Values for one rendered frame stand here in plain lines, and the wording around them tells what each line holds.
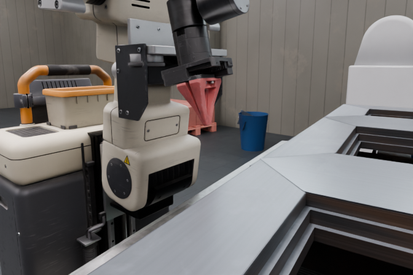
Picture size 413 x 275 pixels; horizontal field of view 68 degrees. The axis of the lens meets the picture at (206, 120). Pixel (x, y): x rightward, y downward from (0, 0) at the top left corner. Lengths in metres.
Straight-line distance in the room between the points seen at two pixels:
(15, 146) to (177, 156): 0.41
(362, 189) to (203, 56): 0.28
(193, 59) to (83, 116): 0.61
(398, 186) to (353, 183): 0.05
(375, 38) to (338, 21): 1.10
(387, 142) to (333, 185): 0.40
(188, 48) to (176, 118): 0.38
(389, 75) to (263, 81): 1.99
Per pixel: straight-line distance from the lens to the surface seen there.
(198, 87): 0.47
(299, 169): 0.44
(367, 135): 0.79
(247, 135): 3.63
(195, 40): 0.49
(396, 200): 0.39
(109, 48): 0.83
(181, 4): 0.50
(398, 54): 3.25
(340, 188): 0.39
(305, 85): 4.41
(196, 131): 4.45
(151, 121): 0.78
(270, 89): 4.63
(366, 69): 3.25
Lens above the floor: 1.00
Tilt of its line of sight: 10 degrees down
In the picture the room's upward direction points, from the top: straight up
